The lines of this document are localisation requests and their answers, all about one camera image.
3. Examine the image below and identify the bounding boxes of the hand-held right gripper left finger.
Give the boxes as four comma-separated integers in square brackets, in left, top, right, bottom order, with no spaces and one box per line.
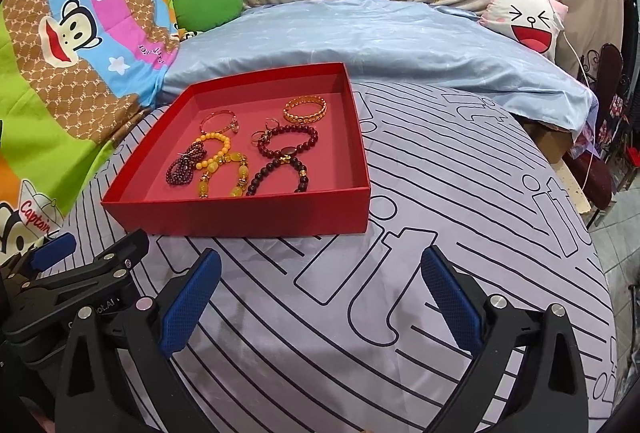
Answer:
[52,248,223,433]

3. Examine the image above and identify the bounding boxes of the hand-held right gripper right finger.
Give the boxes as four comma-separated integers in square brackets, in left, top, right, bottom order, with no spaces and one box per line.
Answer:
[421,245,590,433]

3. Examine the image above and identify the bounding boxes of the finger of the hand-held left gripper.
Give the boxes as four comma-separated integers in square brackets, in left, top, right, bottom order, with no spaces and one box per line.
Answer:
[12,233,79,275]
[20,228,151,296]

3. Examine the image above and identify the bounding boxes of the red cardboard box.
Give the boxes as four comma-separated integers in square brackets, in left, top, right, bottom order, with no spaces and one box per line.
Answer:
[100,62,372,238]

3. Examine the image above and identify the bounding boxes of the small garnet bead bracelet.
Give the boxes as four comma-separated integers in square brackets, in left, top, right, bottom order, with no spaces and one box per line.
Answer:
[164,138,207,186]

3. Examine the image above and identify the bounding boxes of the yellow chunky stone bracelet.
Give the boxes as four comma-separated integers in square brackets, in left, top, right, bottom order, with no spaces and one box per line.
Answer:
[193,151,251,200]

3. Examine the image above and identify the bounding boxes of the yellow round bead bracelet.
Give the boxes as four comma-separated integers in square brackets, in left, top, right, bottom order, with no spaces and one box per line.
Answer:
[192,131,234,172]

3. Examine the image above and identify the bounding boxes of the dark brown gold charm bracelet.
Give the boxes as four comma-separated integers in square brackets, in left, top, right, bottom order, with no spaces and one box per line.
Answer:
[245,155,311,198]

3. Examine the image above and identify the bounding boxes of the dark red bead bracelet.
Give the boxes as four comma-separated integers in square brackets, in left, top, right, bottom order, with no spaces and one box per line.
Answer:
[258,123,320,160]

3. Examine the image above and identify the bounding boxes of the grey striped bed sheet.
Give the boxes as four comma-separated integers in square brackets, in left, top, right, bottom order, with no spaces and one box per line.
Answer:
[40,80,622,433]

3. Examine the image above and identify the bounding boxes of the cartoon monkey printed blanket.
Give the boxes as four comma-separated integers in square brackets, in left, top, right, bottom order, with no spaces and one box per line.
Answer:
[0,0,182,266]

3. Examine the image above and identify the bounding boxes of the thin rose gold bangle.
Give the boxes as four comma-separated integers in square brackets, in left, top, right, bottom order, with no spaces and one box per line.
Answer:
[199,110,240,135]

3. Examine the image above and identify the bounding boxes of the brown cardboard box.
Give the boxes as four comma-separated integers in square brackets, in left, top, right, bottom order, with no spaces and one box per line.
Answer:
[531,121,575,164]

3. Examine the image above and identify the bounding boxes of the dark wooden chair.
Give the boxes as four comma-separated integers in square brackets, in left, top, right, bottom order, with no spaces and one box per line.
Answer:
[577,41,632,217]

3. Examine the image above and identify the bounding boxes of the green pillow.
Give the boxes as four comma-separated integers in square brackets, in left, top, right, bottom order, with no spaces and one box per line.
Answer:
[172,0,244,33]

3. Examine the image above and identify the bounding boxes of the light blue pillow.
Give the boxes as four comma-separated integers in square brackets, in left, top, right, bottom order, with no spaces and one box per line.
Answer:
[157,0,599,134]

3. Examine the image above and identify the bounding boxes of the pink cartoon face pillow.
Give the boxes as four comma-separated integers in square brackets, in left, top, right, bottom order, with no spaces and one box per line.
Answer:
[479,0,569,63]

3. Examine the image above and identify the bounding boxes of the wide gold chain bangle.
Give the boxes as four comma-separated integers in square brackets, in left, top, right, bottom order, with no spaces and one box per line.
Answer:
[282,95,329,125]

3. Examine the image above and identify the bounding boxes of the white cable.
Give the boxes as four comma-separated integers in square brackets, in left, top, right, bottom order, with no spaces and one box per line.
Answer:
[519,0,602,166]

